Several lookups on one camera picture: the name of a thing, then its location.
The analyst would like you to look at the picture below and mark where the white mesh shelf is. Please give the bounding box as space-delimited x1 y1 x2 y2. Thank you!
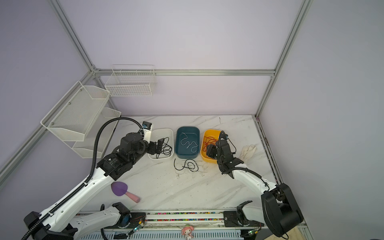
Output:
41 82 110 142
71 107 122 159

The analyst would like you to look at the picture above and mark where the white mesh upper shelf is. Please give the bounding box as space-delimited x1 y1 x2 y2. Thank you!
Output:
41 82 110 142

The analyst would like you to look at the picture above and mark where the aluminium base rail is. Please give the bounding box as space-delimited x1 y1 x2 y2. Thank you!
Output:
71 209 304 240

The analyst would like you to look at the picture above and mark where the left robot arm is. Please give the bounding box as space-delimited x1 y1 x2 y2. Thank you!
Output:
23 117 160 240

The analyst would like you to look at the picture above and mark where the white plastic bin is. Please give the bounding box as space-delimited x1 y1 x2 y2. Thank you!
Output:
148 128 175 161

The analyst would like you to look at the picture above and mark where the purple pink spatula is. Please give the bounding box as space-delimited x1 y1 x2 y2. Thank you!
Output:
111 182 141 203

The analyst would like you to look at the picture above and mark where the pink doll figure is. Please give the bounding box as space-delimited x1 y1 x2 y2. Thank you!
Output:
181 226 194 240

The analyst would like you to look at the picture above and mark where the dark teal plastic bin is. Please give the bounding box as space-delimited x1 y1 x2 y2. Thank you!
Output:
175 126 200 159

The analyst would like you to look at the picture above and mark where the yellow plastic bin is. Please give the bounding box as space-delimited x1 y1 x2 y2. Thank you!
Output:
199 128 223 164

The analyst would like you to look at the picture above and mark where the white work glove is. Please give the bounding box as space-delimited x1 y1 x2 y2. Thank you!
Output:
239 145 257 162

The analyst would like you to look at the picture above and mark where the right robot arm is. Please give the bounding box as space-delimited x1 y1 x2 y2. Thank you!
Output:
207 131 304 240

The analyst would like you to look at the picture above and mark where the white mesh lower shelf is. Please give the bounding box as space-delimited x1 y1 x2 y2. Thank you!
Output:
71 107 122 159

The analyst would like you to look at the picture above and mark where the red cable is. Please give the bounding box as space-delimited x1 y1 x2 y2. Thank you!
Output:
202 135 220 154

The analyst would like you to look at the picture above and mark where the white wire wall basket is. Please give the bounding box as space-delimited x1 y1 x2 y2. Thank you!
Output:
105 65 157 97

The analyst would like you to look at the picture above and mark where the black cable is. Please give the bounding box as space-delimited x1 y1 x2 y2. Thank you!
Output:
173 158 200 173
155 137 173 159

